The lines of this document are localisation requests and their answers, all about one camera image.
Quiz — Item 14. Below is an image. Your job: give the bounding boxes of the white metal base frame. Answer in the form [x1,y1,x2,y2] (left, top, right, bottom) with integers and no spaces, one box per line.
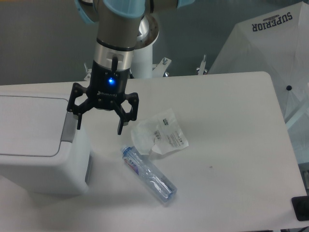
[84,55,208,81]

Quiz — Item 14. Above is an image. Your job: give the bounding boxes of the white trash can grey latch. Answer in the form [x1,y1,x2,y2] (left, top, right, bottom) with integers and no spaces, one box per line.
[0,91,92,195]

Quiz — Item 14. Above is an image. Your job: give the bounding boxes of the crumpled white plastic wrapper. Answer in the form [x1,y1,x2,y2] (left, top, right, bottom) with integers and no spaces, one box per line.
[131,108,189,155]

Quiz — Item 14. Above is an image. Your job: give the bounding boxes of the clear plastic water bottle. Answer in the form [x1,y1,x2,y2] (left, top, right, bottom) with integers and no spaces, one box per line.
[121,145,177,203]

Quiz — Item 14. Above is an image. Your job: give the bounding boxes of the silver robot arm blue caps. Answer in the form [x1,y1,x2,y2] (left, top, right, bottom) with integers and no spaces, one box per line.
[67,0,193,134]

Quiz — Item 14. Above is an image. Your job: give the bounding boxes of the black device at table edge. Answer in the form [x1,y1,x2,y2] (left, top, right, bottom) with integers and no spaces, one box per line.
[291,196,309,221]

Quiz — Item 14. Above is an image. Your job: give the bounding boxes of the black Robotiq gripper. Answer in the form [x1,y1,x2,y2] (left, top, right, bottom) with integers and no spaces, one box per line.
[66,59,140,135]

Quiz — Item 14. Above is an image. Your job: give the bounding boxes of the white Superior umbrella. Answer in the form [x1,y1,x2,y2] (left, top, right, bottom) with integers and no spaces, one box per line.
[208,2,309,131]

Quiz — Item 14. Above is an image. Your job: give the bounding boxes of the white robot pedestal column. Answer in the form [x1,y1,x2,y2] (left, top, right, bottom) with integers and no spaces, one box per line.
[130,14,159,79]

